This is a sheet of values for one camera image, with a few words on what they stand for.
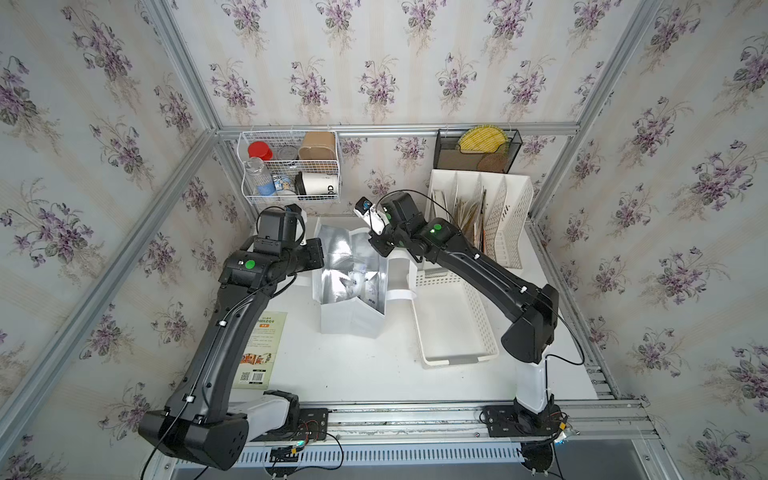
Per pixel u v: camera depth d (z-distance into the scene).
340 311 0.69
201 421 0.36
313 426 0.73
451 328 0.88
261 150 0.92
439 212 0.88
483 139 0.95
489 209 1.08
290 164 0.93
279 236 0.50
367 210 0.67
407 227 0.59
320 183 0.94
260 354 0.84
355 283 0.93
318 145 0.88
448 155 0.93
